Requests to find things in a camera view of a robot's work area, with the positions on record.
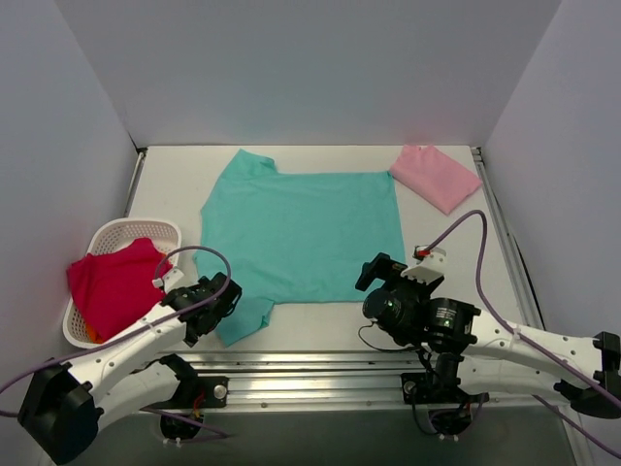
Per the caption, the orange t shirt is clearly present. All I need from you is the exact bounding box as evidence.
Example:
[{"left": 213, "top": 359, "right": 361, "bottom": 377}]
[{"left": 84, "top": 250, "right": 174, "bottom": 344}]

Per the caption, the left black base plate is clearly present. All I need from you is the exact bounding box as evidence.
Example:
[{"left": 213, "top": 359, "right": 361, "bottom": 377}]
[{"left": 156, "top": 376, "right": 229, "bottom": 410}]

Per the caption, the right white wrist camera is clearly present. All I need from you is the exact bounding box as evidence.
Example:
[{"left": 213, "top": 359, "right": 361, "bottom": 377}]
[{"left": 400, "top": 246, "right": 447, "bottom": 284}]

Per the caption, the folded pink t shirt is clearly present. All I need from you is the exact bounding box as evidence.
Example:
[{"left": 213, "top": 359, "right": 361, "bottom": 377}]
[{"left": 389, "top": 146, "right": 482, "bottom": 215}]

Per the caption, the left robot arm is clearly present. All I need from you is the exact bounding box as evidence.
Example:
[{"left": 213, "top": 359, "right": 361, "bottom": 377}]
[{"left": 17, "top": 273, "right": 242, "bottom": 465}]

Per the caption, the teal t shirt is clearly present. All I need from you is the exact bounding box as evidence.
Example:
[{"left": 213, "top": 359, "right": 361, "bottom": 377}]
[{"left": 201, "top": 150, "right": 406, "bottom": 346}]

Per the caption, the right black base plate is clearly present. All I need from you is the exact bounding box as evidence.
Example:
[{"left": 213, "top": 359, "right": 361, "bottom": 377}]
[{"left": 400, "top": 372, "right": 490, "bottom": 405}]

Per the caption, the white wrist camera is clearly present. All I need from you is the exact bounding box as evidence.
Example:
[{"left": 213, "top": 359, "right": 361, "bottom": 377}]
[
  {"left": 400, "top": 246, "right": 447, "bottom": 284},
  {"left": 151, "top": 267, "right": 184, "bottom": 294}
]

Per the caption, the white plastic laundry basket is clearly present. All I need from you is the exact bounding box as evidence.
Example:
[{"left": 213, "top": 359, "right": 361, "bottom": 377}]
[{"left": 62, "top": 217, "right": 182, "bottom": 349}]

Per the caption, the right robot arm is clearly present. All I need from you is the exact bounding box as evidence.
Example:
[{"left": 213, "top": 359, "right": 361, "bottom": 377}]
[{"left": 355, "top": 250, "right": 620, "bottom": 419}]

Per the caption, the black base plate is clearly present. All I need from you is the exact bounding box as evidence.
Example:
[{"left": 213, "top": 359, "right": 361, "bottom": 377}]
[
  {"left": 156, "top": 376, "right": 229, "bottom": 410},
  {"left": 400, "top": 372, "right": 490, "bottom": 405}
]

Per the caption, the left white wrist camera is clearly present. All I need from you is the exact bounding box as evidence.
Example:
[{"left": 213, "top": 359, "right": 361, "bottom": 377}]
[{"left": 151, "top": 267, "right": 184, "bottom": 294}]

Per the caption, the aluminium rail frame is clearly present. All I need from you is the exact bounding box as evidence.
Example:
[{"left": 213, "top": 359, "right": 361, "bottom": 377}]
[{"left": 126, "top": 146, "right": 542, "bottom": 412}]

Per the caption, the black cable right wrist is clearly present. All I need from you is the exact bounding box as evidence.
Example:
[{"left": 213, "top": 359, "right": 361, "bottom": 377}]
[{"left": 357, "top": 323, "right": 418, "bottom": 351}]

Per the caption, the crimson t shirt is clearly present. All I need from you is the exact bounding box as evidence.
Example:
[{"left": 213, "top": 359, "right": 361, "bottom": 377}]
[{"left": 66, "top": 236, "right": 173, "bottom": 342}]

